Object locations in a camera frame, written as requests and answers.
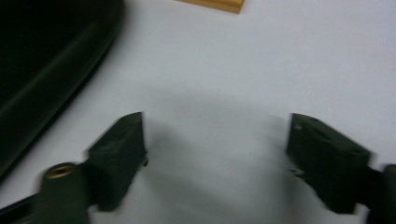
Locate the black slipper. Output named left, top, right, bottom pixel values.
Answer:
left=0, top=0, right=126, bottom=185

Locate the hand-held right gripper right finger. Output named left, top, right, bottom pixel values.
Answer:
left=285, top=112, right=373, bottom=216

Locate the wooden shoe rack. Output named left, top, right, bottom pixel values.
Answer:
left=176, top=0, right=246, bottom=15

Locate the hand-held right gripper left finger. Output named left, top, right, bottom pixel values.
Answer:
left=85, top=111, right=149, bottom=213

